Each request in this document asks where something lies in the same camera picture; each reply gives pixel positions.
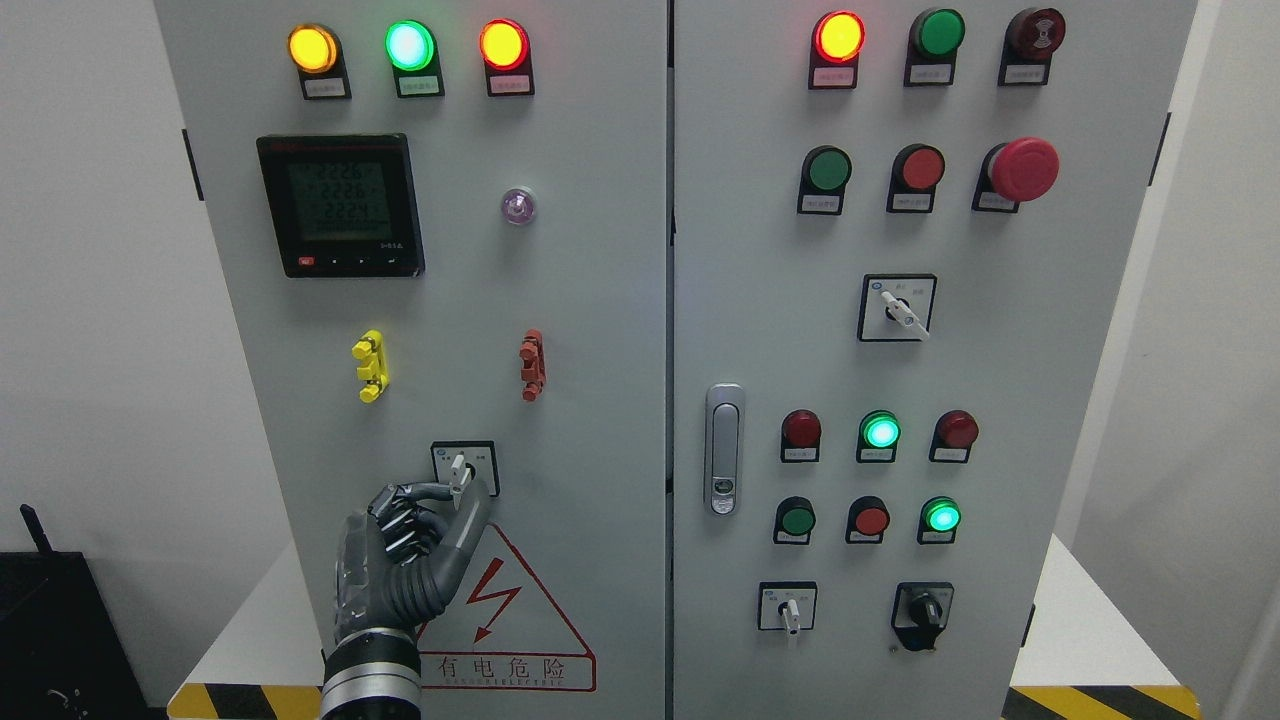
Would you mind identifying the red indicator light top left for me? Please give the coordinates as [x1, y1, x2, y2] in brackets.
[477, 17, 535, 97]

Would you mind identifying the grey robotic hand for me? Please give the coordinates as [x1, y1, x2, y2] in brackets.
[333, 471, 492, 642]

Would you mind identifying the black rotary knob switch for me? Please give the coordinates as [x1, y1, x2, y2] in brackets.
[890, 582, 955, 652]

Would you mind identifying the red push button second row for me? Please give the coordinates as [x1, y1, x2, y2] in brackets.
[886, 143, 946, 214]

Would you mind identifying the green push button top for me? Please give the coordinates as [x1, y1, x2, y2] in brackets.
[902, 6, 966, 88]

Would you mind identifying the black box with antenna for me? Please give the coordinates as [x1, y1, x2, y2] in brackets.
[1, 503, 148, 719]

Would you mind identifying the green push button lower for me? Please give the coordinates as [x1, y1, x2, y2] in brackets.
[773, 496, 817, 544]

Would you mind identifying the right grey cabinet door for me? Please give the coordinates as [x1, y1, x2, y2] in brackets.
[671, 1, 1197, 719]

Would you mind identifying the white selector switch upper right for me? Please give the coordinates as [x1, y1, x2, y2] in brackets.
[858, 274, 938, 342]

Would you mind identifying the green push button second row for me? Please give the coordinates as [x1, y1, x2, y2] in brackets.
[796, 145, 852, 217]

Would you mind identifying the dark red indicator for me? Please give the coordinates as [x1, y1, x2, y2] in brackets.
[929, 409, 980, 464]
[780, 409, 822, 462]

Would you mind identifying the red emergency stop button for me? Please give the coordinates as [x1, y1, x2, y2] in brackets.
[972, 136, 1061, 214]

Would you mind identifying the grey cabinet door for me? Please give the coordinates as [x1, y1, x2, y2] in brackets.
[155, 1, 669, 719]
[671, 1, 1197, 719]

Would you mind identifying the white selector switch lower right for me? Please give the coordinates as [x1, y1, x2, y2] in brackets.
[756, 582, 819, 635]

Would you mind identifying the clear white indicator lamp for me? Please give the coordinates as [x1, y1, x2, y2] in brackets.
[500, 186, 538, 227]

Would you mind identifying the lit red indicator light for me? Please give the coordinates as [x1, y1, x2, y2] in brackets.
[808, 10, 867, 91]

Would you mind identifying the yellow terminal connector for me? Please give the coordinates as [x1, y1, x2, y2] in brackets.
[351, 329, 390, 404]

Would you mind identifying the white rotary selector switch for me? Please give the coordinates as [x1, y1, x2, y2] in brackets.
[430, 439, 500, 498]

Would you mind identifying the lit green indicator middle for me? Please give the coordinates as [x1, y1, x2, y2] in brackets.
[856, 409, 901, 464]

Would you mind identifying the green indicator light top left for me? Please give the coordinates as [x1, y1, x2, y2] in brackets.
[384, 19, 445, 97]

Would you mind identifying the red electrical hazard sticker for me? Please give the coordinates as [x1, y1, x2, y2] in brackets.
[417, 523, 596, 693]

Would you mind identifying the silver door lock handle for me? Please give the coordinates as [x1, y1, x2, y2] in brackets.
[703, 383, 746, 516]

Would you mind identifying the dark red indicator right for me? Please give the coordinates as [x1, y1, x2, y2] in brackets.
[929, 409, 980, 464]

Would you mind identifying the red push button lower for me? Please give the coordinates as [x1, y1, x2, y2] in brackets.
[845, 496, 891, 544]

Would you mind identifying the lit green push button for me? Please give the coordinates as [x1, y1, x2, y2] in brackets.
[916, 496, 963, 544]

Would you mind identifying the white cabinet base platform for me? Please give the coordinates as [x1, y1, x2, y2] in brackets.
[166, 539, 1202, 719]

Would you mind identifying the left grey cabinet door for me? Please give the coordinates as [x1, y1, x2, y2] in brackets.
[155, 1, 669, 719]

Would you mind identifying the red terminal connector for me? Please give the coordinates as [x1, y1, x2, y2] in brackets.
[518, 328, 547, 402]

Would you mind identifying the black digital power meter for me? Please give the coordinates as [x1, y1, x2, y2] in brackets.
[256, 133, 426, 278]

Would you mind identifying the dark red buzzer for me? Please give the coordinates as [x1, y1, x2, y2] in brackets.
[997, 6, 1066, 87]

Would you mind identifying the yellow indicator light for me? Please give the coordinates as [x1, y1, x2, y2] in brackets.
[287, 23, 352, 101]

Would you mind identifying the dark red indicator left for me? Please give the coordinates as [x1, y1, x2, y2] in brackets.
[780, 409, 822, 462]

